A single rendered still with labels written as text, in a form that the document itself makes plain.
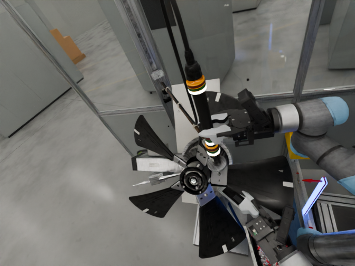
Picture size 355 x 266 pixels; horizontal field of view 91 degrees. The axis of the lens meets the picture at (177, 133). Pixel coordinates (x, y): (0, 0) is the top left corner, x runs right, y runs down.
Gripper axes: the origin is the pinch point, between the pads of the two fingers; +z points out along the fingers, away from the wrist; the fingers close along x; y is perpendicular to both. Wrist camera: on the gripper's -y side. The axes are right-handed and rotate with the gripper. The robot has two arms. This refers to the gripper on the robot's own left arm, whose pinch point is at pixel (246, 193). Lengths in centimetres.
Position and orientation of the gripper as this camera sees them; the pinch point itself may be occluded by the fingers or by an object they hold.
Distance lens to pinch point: 72.3
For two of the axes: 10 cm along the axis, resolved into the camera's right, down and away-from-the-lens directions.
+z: -3.9, -5.8, 7.1
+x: 3.9, 6.0, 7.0
